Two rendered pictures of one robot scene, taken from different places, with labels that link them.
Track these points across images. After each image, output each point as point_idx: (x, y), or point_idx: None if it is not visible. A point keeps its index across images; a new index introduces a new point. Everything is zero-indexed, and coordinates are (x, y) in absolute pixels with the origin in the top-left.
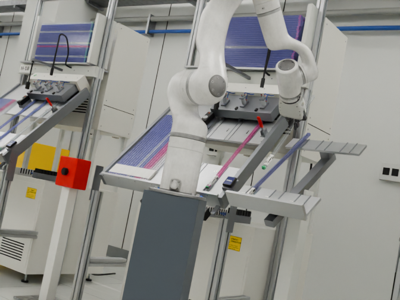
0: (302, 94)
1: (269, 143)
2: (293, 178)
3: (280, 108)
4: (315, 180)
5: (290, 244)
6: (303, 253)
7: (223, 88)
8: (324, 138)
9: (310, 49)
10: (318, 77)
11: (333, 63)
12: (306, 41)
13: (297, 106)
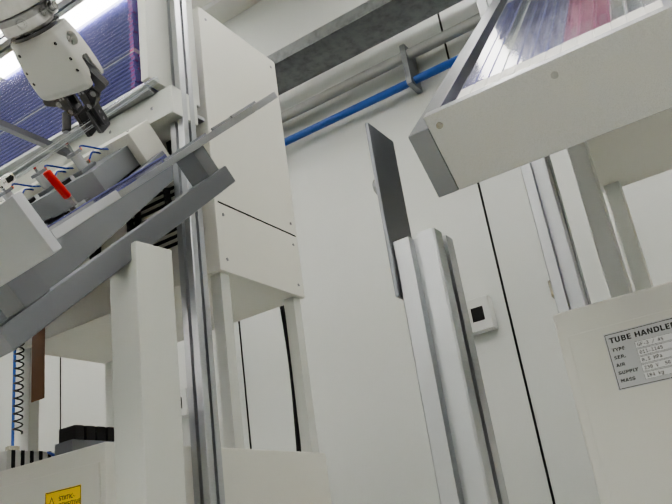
0: (55, 6)
1: (93, 226)
2: (198, 308)
3: (28, 74)
4: (173, 223)
5: (127, 411)
6: (309, 499)
7: None
8: (282, 241)
9: (167, 46)
10: (216, 114)
11: (250, 97)
12: (150, 29)
13: (56, 43)
